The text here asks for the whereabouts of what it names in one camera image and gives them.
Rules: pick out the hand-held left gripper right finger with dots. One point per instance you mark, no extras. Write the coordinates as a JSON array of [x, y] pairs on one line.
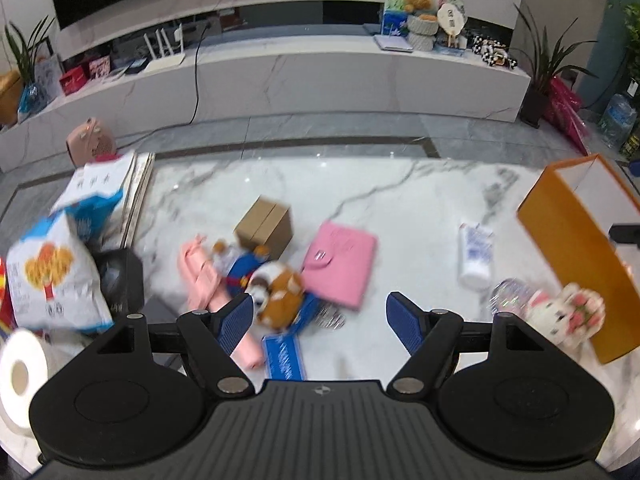
[[407, 325]]

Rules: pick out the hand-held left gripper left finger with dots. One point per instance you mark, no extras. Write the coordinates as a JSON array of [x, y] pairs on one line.
[[235, 322]]

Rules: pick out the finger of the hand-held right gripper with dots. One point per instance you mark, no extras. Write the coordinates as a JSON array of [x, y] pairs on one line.
[[625, 233]]

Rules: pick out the brown raccoon plush toy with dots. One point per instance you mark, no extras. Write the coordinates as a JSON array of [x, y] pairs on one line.
[[280, 295]]

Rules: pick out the pink plush item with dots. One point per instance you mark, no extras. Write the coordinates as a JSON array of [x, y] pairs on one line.
[[200, 275]]

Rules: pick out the blue tissue packet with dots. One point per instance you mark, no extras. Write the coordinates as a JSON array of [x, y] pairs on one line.
[[284, 357]]

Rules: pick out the orange cardboard box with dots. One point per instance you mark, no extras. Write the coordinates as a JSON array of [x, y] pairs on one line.
[[565, 240]]

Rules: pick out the pink wallet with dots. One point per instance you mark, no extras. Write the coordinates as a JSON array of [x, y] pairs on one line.
[[342, 262]]

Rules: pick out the white lotion tube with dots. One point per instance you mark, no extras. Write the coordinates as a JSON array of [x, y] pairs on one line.
[[476, 255]]

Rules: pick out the small brown cardboard box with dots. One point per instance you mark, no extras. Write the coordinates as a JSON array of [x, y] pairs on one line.
[[262, 227]]

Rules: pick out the crochet bunny doll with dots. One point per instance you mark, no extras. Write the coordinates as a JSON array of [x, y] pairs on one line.
[[565, 312]]

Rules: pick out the glittery round globe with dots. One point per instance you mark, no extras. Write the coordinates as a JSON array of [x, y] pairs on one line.
[[510, 296]]

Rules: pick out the green can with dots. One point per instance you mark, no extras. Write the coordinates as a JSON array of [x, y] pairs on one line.
[[631, 146]]

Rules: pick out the large water jug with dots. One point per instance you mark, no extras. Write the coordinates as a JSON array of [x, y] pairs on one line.
[[617, 120]]

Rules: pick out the black box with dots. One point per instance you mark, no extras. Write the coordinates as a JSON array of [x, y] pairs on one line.
[[120, 280]]

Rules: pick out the pink plastic bag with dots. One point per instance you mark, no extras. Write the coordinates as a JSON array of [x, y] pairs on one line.
[[567, 110]]

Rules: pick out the blue white snack bag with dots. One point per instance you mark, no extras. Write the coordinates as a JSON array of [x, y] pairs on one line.
[[95, 210]]

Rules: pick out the white popcorn snack bag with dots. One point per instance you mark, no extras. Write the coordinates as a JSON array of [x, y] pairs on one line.
[[50, 280]]

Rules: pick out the potted long-leaf plant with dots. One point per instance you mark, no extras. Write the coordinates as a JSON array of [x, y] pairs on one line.
[[542, 60]]

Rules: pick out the green pothos plant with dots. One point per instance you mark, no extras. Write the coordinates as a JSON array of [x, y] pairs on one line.
[[632, 35]]

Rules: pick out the toilet paper roll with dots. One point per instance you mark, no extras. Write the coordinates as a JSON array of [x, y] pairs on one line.
[[22, 375]]

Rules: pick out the pink space heater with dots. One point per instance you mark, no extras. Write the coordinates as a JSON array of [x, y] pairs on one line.
[[90, 142]]

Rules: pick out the red instant noodle cup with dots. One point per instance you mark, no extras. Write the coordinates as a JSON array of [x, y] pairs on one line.
[[4, 300]]

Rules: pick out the white marble TV console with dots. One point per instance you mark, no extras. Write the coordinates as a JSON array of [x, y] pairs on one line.
[[325, 85]]

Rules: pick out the white router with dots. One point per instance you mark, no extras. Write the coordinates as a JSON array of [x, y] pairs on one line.
[[165, 60]]

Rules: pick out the dark flat phone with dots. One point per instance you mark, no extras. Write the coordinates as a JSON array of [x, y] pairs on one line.
[[137, 66]]

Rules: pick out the white flat phone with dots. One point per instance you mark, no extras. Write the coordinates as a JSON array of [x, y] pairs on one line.
[[117, 74]]

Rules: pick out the white round paper fan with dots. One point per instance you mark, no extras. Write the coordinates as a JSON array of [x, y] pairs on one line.
[[451, 20]]

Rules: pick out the white tablet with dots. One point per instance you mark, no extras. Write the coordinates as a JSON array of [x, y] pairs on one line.
[[394, 43]]

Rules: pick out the pink photo card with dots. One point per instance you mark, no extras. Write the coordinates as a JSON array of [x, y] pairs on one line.
[[100, 67]]

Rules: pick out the red gift box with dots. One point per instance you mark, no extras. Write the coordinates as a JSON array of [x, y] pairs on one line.
[[74, 81]]

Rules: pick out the brown teddy bear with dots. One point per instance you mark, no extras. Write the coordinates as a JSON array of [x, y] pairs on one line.
[[419, 0]]

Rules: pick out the green blue painting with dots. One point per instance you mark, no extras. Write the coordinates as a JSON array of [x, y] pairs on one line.
[[394, 10]]

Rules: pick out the golden vase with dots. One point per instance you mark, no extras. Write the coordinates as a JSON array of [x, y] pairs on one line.
[[9, 100]]

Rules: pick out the green plant in blue vase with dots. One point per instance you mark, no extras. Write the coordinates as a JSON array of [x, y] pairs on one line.
[[30, 70]]

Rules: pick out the picture frame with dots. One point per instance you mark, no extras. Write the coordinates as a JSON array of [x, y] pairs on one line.
[[50, 70]]

